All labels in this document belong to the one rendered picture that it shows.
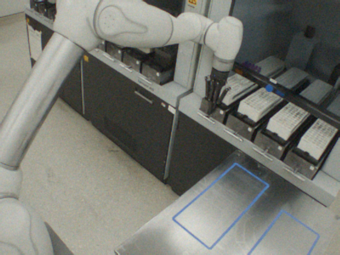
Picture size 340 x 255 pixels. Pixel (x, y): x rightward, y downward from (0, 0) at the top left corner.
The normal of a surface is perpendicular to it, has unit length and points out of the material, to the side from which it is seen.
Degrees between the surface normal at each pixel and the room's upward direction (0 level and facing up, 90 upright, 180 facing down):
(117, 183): 0
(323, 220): 0
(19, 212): 7
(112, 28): 69
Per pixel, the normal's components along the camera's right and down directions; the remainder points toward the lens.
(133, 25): 0.58, 0.44
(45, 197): 0.14, -0.77
